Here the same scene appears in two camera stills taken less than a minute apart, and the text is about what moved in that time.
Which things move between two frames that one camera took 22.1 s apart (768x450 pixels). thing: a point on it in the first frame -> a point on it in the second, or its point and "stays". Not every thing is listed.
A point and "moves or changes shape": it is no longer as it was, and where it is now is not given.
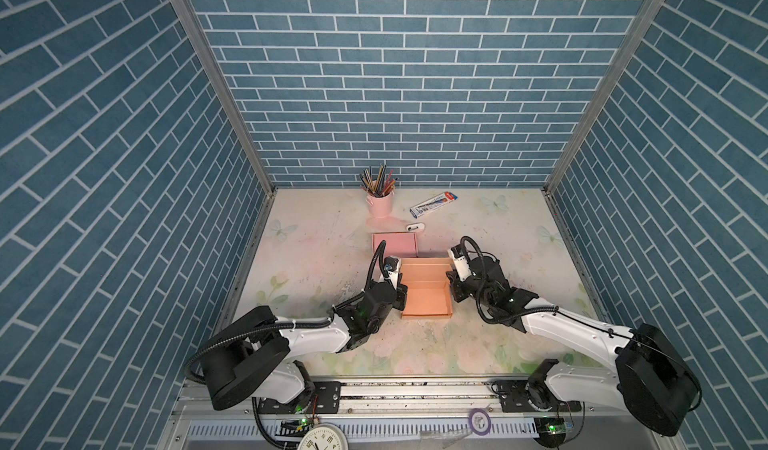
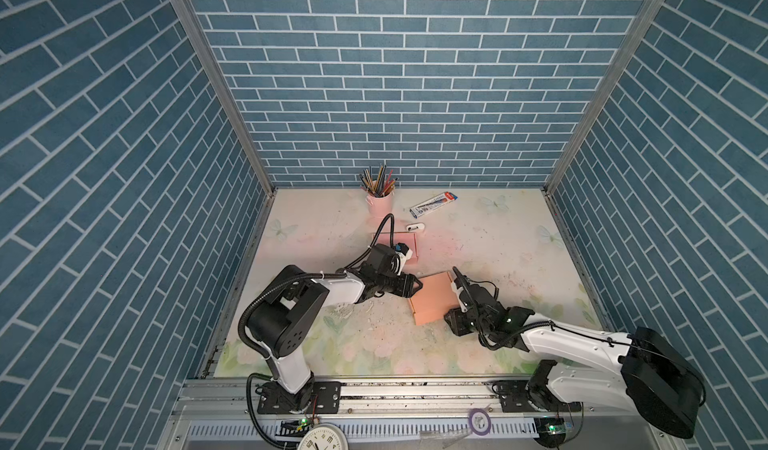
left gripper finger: (401, 297) -> (407, 289)
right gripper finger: (460, 289) -> (461, 323)
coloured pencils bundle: (382, 185) stays
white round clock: (324, 437) stays
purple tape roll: (470, 421) stays
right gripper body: (480, 297) -> (483, 328)
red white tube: (433, 203) stays
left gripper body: (373, 330) -> (385, 282)
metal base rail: (402, 415) stays
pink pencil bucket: (380, 207) stays
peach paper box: (429, 290) moves or changes shape
